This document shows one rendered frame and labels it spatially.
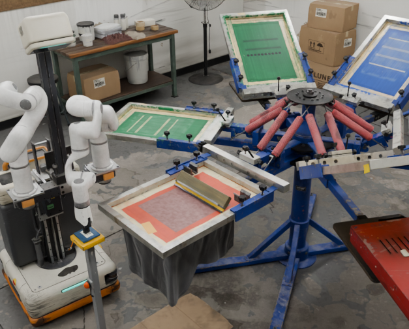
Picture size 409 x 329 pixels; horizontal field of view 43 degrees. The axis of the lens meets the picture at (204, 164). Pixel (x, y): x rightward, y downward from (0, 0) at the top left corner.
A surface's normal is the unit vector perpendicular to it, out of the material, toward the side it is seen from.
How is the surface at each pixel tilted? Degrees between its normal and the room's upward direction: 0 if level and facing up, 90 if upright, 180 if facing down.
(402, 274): 0
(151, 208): 0
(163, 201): 0
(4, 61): 90
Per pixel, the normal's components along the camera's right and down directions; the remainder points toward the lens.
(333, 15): -0.65, 0.36
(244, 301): -0.02, -0.88
